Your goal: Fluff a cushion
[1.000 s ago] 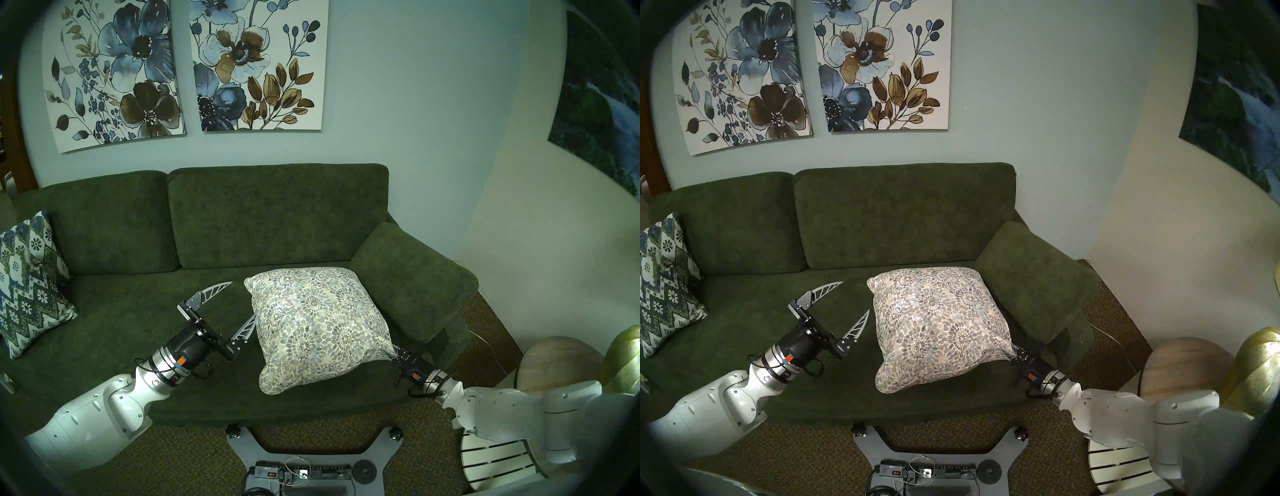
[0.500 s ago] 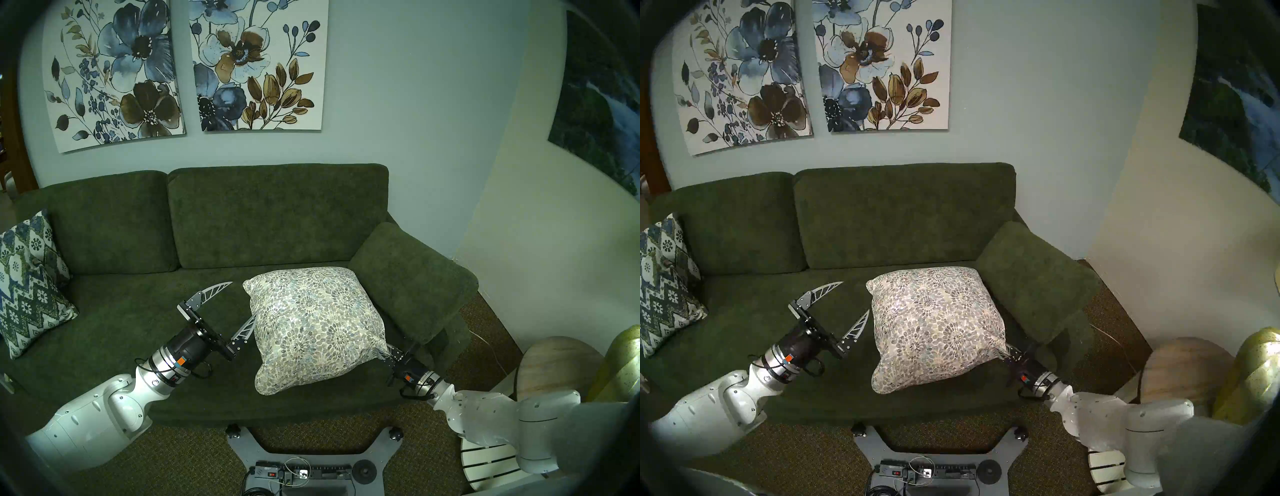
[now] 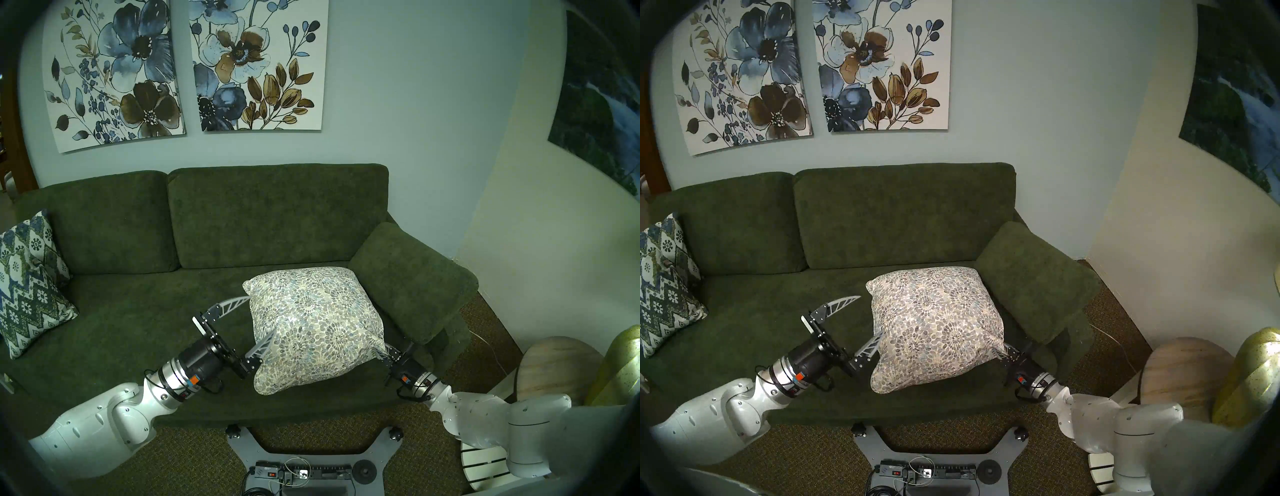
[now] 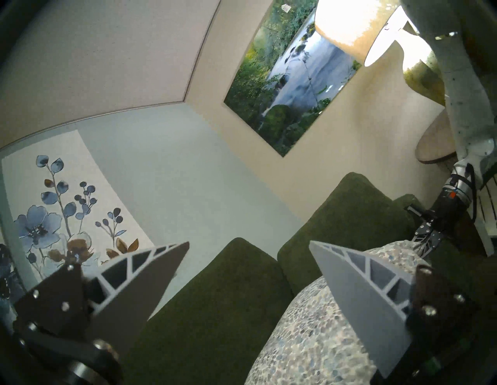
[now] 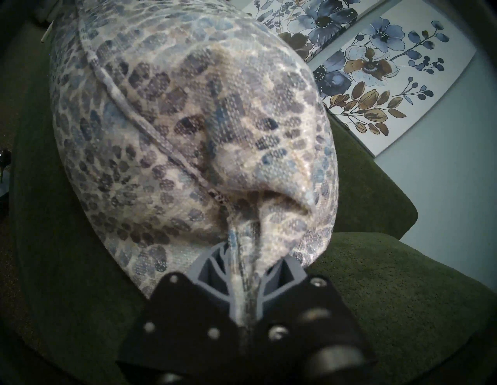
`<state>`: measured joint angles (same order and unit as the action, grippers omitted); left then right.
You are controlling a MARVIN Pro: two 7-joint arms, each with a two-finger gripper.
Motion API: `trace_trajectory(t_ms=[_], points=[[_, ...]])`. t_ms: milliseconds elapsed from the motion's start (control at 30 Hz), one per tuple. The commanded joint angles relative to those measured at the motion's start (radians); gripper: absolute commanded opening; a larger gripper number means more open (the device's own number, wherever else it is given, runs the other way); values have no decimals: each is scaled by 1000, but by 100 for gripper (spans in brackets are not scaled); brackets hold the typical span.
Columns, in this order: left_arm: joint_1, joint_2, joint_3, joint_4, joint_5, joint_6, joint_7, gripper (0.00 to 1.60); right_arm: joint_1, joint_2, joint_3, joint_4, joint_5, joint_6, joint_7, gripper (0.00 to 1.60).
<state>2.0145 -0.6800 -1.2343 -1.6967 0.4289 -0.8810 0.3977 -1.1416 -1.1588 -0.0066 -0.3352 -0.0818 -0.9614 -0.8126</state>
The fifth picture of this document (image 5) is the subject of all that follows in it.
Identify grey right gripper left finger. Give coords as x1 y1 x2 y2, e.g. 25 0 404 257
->
116 243 249 385

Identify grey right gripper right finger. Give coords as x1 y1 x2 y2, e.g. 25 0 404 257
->
245 258 377 385

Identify grey pebble print cushion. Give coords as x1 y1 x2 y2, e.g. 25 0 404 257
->
45 0 340 326

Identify wide green sofa back cushion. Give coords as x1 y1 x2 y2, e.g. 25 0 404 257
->
326 114 418 239

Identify green sofa armrest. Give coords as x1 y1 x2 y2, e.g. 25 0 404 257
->
307 232 497 385

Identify green fabric sofa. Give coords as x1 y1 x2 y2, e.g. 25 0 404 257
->
0 16 497 385

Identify brown leaves flower canvas painting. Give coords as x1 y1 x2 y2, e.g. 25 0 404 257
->
307 4 478 158

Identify dark blue flower canvas painting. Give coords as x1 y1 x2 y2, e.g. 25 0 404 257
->
243 0 389 64

